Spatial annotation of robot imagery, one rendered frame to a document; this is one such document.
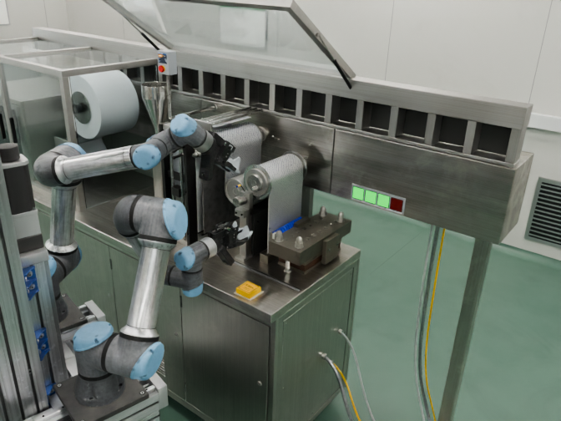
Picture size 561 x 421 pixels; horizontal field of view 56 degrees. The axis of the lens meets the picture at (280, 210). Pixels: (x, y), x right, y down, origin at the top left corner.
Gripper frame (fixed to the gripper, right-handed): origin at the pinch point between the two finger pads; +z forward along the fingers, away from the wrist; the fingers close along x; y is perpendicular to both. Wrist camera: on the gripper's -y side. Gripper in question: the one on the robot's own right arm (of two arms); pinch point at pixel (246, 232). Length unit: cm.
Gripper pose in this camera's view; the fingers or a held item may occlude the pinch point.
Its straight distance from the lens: 211.4
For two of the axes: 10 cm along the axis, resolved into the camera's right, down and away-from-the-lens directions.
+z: 6.1, -3.1, 7.3
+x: -7.9, -2.7, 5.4
